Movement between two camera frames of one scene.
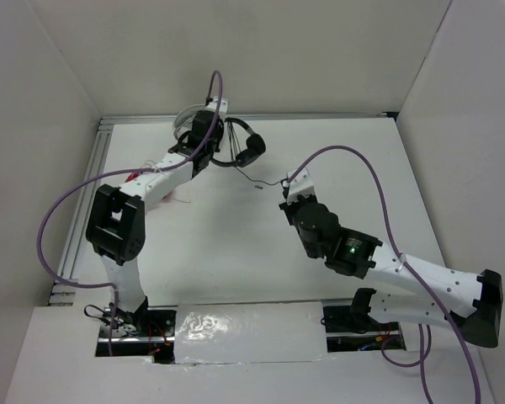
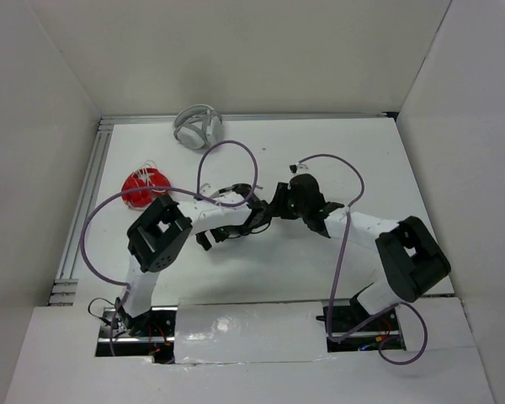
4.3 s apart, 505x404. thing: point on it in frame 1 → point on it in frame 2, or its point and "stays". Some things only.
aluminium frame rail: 73,247 stays
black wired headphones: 256,146 → 252,218
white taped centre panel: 249,332 stays
